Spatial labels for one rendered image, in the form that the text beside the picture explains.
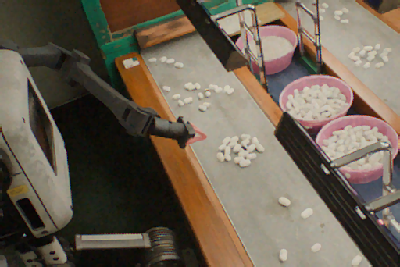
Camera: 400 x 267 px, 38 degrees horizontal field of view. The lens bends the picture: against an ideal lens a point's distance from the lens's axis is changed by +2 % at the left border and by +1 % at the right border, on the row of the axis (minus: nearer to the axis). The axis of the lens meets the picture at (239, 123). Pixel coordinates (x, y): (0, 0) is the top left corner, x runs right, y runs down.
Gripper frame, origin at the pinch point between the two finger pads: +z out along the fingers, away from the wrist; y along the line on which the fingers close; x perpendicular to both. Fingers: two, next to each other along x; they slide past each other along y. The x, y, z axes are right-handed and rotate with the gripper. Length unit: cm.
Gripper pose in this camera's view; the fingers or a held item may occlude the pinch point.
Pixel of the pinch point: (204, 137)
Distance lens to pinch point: 185.9
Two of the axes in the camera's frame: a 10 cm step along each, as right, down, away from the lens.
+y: -3.8, -5.6, 7.4
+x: -4.5, 8.1, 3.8
